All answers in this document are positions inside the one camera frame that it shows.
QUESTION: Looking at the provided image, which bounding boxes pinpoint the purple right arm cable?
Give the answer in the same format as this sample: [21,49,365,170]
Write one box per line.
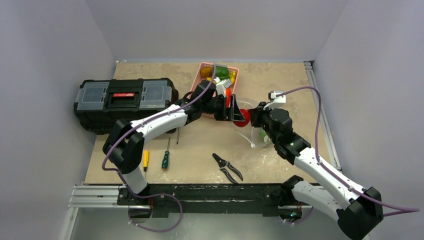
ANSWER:
[274,86,421,226]

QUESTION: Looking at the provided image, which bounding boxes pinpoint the red apple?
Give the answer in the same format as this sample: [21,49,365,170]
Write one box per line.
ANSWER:
[233,108,251,128]

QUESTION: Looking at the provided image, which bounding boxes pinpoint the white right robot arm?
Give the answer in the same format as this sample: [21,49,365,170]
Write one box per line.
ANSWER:
[248,102,384,240]

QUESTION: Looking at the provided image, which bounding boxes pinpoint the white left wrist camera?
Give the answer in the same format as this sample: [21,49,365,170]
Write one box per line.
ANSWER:
[213,77,233,97]

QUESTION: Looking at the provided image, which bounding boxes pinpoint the brown kiwi fruit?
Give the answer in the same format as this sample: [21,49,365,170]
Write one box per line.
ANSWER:
[199,66,214,78]

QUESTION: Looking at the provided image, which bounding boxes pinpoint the green striped watermelon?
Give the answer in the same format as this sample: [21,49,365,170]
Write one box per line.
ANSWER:
[259,128,270,144]

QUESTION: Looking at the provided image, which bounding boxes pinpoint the orange carrot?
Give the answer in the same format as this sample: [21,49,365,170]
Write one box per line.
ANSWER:
[225,88,231,108]

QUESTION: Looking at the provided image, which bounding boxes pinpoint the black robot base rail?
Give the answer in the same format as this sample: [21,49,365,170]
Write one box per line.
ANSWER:
[117,175,303,218]

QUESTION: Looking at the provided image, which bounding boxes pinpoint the black plastic toolbox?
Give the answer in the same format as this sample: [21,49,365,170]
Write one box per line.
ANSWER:
[73,78,180,135]

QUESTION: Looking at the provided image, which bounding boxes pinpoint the clear dotted zip top bag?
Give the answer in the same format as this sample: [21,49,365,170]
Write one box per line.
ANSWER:
[233,98,271,148]

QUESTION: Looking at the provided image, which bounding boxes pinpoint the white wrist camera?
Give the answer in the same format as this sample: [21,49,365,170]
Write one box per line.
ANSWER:
[264,90,287,109]
[213,77,233,97]

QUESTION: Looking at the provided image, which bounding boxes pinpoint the black handled pliers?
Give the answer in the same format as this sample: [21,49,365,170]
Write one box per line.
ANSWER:
[212,153,244,185]

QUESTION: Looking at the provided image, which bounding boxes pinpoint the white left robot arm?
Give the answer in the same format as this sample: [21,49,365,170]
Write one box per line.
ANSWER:
[103,80,247,205]

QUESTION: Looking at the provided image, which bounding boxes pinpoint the green bell pepper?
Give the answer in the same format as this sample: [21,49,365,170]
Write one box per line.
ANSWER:
[215,65,230,80]

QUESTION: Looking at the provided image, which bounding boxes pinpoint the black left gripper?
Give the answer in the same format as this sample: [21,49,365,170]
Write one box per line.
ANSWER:
[201,94,245,122]

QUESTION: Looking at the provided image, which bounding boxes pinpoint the black yellow handled screwdriver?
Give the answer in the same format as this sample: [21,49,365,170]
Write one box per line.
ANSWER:
[176,127,181,145]

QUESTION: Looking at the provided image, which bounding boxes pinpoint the yellow banana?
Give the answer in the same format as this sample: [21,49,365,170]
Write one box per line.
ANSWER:
[229,71,237,85]

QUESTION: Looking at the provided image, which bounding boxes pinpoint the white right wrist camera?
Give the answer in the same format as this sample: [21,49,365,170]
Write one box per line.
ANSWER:
[264,90,287,109]

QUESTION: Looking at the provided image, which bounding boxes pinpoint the green handled screwdriver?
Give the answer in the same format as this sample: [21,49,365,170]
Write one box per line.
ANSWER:
[161,137,171,171]

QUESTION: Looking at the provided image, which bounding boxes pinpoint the pink perforated plastic basket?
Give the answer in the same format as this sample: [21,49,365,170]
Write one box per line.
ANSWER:
[184,65,223,121]

